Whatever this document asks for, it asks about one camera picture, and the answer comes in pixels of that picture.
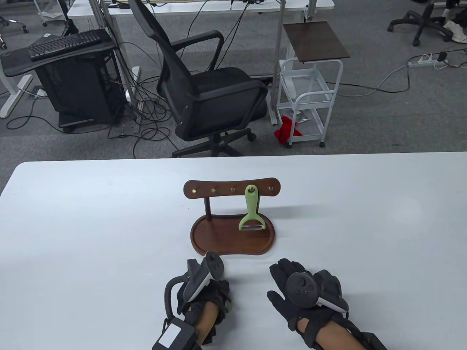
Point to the person's left hand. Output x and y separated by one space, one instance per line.
219 291

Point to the person's right hand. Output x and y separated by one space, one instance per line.
281 269

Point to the green vegetable scraper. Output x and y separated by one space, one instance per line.
251 204
228 308

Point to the dark wooden key rack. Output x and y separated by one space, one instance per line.
233 242

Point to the person's right forearm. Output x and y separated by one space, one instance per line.
335 337

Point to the person's left forearm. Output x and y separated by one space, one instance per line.
208 321

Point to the black and white hand controller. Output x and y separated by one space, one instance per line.
301 288
199 280

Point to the red cloth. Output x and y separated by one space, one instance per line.
284 131

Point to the white rolling cart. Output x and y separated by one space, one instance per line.
313 125

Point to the black mesh office chair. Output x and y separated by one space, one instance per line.
219 87

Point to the dark brown wooden board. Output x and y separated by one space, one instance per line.
313 40

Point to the white floor power strip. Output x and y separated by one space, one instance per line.
419 63

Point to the black computer tower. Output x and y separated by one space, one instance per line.
73 87

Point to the white desk foot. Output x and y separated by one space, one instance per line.
14 96

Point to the black office chair base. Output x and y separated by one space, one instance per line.
423 20

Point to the black keyboard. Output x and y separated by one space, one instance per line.
62 43

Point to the black curved desktop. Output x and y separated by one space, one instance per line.
18 62

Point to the silver chair base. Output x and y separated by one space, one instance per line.
14 22

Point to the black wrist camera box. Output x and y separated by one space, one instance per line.
171 335
374 342

